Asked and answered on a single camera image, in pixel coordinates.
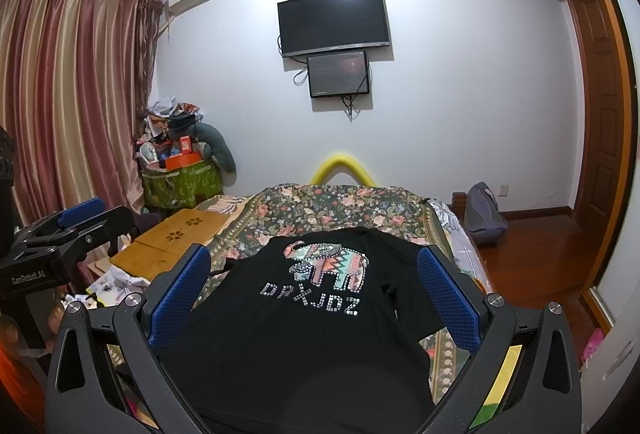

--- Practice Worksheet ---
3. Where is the black elephant print t-shirt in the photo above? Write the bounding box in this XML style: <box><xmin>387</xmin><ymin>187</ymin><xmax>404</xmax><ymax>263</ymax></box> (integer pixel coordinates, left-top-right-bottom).
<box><xmin>160</xmin><ymin>228</ymin><xmax>442</xmax><ymax>433</ymax></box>

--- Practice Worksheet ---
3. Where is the printed papers pile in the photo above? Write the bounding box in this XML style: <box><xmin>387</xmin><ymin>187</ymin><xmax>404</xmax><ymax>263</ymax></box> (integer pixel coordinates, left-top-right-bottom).
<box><xmin>61</xmin><ymin>266</ymin><xmax>150</xmax><ymax>309</ymax></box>

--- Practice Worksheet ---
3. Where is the wooden folding lap table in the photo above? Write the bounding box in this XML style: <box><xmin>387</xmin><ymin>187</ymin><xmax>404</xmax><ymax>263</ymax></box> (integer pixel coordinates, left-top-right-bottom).
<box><xmin>111</xmin><ymin>209</ymin><xmax>230</xmax><ymax>281</ymax></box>

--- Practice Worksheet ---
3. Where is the green fabric storage bin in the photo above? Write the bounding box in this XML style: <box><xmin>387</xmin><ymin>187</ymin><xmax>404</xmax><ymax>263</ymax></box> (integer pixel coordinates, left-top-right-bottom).
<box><xmin>142</xmin><ymin>161</ymin><xmax>222</xmax><ymax>209</ymax></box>

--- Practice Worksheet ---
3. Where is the orange box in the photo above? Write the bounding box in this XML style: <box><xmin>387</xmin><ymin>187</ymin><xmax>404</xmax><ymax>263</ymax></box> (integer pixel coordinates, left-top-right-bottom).
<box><xmin>165</xmin><ymin>151</ymin><xmax>203</xmax><ymax>172</ymax></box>

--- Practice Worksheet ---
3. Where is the purple grey backpack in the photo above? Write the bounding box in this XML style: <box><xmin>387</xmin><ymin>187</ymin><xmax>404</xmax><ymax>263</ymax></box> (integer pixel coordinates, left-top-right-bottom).
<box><xmin>463</xmin><ymin>181</ymin><xmax>508</xmax><ymax>244</ymax></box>

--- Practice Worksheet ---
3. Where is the striped beige blanket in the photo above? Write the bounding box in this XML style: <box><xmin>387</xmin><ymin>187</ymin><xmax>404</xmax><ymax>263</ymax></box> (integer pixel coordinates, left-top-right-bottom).
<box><xmin>196</xmin><ymin>194</ymin><xmax>250</xmax><ymax>215</ymax></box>

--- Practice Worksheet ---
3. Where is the pink striped curtain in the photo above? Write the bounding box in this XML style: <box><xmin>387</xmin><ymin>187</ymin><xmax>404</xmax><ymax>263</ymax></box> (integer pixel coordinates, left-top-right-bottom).
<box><xmin>1</xmin><ymin>0</ymin><xmax>164</xmax><ymax>224</ymax></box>

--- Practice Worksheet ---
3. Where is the grey plush toy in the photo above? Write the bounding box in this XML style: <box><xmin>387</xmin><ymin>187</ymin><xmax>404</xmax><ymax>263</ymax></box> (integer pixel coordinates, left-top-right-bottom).
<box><xmin>168</xmin><ymin>114</ymin><xmax>236</xmax><ymax>174</ymax></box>

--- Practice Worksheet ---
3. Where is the floral green bedspread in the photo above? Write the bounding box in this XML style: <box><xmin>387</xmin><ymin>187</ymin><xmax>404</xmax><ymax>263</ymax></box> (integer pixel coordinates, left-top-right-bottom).
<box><xmin>198</xmin><ymin>185</ymin><xmax>480</xmax><ymax>402</ymax></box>

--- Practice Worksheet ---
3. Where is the brown wooden door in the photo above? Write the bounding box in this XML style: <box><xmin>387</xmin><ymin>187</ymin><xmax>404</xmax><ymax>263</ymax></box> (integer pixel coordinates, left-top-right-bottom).
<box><xmin>567</xmin><ymin>0</ymin><xmax>636</xmax><ymax>287</ymax></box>

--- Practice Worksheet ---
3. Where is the small wall monitor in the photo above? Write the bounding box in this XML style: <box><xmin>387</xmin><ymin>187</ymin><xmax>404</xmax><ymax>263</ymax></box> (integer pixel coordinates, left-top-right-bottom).
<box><xmin>307</xmin><ymin>51</ymin><xmax>370</xmax><ymax>99</ymax></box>

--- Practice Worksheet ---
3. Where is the large wall television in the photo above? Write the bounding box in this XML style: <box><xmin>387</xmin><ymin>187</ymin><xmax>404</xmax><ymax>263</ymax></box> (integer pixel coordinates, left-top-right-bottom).
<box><xmin>278</xmin><ymin>0</ymin><xmax>390</xmax><ymax>58</ymax></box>

